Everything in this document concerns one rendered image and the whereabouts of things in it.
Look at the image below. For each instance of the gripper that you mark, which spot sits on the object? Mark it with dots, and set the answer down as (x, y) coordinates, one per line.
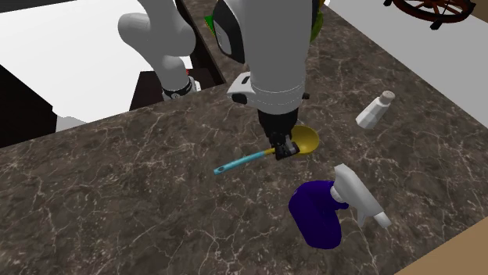
(277, 122)

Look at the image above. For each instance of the green and yellow object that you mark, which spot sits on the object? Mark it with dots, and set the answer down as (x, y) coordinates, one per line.
(316, 23)

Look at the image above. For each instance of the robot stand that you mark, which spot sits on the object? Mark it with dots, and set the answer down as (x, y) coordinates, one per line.
(146, 90)

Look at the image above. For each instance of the brown wooden spoked wheel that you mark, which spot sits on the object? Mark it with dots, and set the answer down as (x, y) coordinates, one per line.
(430, 9)

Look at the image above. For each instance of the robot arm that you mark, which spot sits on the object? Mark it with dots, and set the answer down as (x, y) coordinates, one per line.
(274, 57)

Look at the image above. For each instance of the white shaker with cork top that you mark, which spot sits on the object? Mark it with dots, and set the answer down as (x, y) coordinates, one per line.
(370, 114)

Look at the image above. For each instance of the blue spray bottle white trigger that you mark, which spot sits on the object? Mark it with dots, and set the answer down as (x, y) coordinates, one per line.
(315, 215)

